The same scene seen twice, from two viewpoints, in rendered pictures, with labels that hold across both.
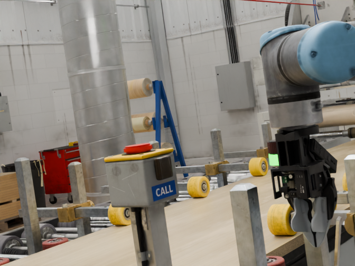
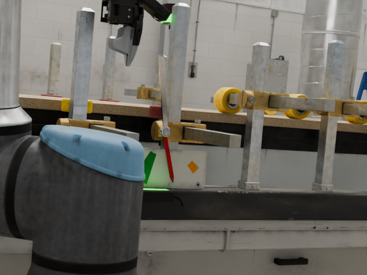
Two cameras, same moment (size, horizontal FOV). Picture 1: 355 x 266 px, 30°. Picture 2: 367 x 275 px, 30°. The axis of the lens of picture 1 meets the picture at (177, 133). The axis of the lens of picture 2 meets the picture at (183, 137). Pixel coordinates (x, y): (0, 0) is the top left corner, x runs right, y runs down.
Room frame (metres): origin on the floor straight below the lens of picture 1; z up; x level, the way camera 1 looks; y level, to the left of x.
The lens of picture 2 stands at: (-0.22, -1.10, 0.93)
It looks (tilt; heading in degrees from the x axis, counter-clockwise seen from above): 3 degrees down; 28
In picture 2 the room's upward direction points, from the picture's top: 5 degrees clockwise
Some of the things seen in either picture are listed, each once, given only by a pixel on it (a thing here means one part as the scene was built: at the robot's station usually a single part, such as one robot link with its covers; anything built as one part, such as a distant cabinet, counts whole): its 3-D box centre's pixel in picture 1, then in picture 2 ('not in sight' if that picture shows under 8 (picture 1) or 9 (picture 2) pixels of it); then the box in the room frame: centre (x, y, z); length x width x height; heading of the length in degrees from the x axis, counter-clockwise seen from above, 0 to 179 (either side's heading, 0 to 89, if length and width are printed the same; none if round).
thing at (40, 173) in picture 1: (26, 187); not in sight; (8.98, 2.15, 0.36); 0.58 x 0.56 x 0.72; 53
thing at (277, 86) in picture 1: (290, 64); not in sight; (1.13, -0.21, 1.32); 0.10 x 0.09 x 0.12; 15
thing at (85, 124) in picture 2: not in sight; (85, 130); (1.14, -0.11, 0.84); 0.13 x 0.06 x 0.05; 143
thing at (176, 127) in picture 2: not in sight; (177, 131); (1.34, -0.26, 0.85); 0.13 x 0.06 x 0.05; 143
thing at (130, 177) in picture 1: (142, 179); not in sight; (0.91, 0.06, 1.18); 0.07 x 0.07 x 0.08; 53
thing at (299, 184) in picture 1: (300, 163); (124, 0); (1.13, -0.20, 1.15); 0.09 x 0.08 x 0.12; 144
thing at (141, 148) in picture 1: (138, 151); not in sight; (0.91, 0.06, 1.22); 0.04 x 0.04 x 0.02
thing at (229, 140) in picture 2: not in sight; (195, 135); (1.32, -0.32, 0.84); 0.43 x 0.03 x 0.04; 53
